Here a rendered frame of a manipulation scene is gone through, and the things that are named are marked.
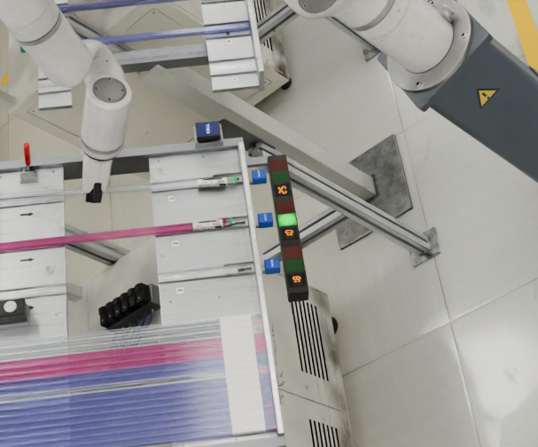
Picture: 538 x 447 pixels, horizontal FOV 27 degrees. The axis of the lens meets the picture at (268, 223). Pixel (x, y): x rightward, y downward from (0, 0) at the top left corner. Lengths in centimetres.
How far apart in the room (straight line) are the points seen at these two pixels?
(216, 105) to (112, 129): 60
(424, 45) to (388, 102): 113
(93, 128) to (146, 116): 137
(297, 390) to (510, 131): 83
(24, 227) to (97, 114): 35
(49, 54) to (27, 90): 146
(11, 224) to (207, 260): 41
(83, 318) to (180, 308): 63
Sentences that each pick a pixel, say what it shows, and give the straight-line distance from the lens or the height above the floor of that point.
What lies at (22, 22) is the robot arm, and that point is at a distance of 189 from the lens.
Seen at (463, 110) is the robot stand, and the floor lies 60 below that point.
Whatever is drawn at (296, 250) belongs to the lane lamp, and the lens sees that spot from 222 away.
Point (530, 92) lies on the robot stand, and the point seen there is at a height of 50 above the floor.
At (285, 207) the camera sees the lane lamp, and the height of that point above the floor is 66.
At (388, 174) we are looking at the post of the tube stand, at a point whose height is 1.
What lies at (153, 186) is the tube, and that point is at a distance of 229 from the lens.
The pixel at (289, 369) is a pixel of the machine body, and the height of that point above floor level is 27.
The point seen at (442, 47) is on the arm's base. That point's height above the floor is 73.
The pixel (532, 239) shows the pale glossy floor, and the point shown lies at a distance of 272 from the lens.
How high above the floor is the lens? 217
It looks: 41 degrees down
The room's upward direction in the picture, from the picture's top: 63 degrees counter-clockwise
